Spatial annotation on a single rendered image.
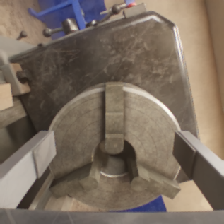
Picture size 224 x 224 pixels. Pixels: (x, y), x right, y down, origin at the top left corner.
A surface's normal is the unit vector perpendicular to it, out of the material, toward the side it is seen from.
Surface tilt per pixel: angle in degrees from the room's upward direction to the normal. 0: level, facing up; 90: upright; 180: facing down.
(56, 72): 90
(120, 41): 90
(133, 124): 90
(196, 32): 90
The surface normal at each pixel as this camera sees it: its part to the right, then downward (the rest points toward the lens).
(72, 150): -0.02, 0.26
